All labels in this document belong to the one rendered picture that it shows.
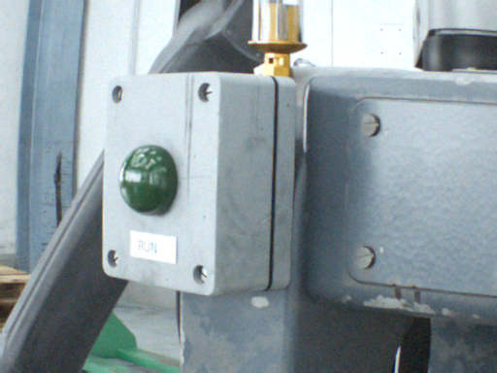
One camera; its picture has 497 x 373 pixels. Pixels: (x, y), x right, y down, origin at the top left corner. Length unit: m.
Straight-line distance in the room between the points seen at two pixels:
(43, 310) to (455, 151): 0.34
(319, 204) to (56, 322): 0.26
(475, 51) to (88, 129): 8.66
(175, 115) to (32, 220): 8.99
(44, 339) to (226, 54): 0.24
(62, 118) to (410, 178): 8.70
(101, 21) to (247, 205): 8.72
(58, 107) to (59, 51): 0.44
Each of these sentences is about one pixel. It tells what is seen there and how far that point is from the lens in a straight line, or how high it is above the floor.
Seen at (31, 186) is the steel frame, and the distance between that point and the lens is 9.47.
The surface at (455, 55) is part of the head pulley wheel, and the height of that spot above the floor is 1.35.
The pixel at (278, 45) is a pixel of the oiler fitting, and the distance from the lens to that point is 0.56.
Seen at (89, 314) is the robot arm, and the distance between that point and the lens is 0.74.
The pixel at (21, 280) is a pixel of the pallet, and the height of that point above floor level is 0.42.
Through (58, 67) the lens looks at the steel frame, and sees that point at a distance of 9.12.
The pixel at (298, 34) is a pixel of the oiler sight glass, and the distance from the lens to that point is 0.57.
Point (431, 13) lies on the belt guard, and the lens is 0.62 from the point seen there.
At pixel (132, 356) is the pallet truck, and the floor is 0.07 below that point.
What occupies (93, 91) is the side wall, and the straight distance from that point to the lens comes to 9.19.
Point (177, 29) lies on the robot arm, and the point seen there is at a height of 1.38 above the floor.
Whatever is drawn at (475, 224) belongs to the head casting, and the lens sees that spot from 0.46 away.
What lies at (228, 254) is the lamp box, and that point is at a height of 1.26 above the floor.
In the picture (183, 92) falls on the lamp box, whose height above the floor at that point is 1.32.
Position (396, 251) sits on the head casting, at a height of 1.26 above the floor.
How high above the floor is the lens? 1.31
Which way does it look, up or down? 3 degrees down
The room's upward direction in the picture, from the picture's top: 2 degrees clockwise
